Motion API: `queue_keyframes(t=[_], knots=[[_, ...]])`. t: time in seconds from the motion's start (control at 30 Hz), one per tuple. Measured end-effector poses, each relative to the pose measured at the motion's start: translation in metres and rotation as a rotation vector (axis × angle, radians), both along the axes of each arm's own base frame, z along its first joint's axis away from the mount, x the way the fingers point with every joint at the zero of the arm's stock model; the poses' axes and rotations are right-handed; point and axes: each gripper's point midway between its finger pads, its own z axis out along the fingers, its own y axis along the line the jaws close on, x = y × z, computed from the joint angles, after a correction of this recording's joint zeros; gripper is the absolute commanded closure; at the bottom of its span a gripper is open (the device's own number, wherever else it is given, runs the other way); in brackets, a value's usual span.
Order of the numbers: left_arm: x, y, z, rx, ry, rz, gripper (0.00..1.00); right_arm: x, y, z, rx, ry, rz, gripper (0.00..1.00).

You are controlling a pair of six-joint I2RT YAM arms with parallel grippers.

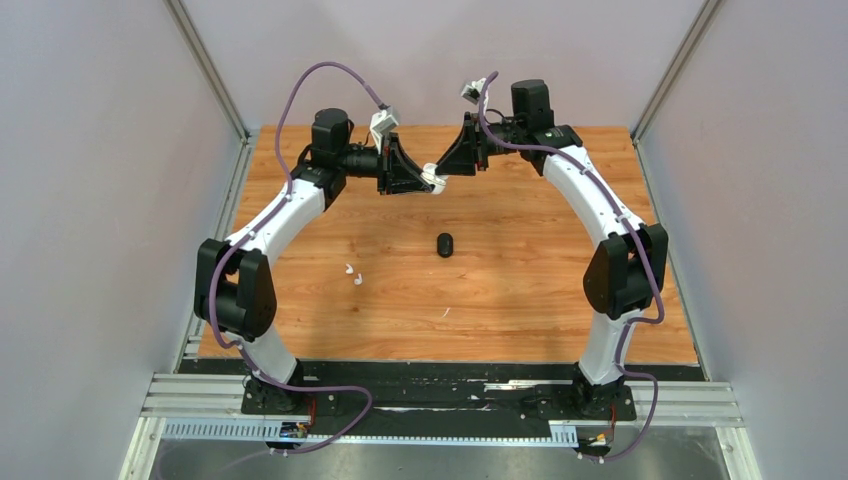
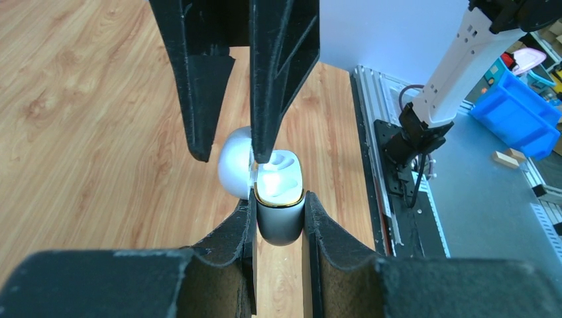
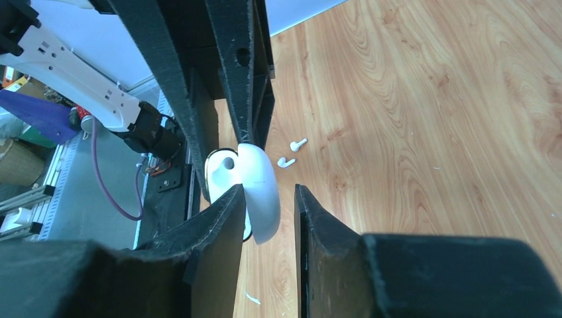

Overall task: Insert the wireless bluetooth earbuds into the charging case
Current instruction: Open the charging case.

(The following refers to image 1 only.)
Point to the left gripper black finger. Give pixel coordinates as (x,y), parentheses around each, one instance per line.
(407,187)
(403,167)

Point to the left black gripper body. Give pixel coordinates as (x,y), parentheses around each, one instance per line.
(378,173)

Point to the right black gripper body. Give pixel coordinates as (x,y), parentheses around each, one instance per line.
(490,144)

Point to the white earbud charging case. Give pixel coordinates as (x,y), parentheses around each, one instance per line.
(437,183)

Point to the black earbud charging case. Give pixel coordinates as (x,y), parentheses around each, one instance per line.
(445,245)

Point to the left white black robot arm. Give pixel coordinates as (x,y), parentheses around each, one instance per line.
(234,291)

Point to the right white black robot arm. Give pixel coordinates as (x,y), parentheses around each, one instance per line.
(627,269)

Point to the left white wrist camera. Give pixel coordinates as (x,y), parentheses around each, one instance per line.
(382,124)

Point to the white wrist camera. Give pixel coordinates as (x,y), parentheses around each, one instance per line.
(382,124)
(476,93)

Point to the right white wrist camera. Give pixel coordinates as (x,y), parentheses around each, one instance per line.
(476,93)

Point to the left aluminium frame post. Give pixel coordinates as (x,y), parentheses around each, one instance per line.
(193,39)

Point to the aluminium frame post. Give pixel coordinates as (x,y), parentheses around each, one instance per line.
(193,39)
(693,36)

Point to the right aluminium frame post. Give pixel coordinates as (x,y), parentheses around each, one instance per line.
(693,36)

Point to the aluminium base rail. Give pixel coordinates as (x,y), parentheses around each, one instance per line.
(668,403)

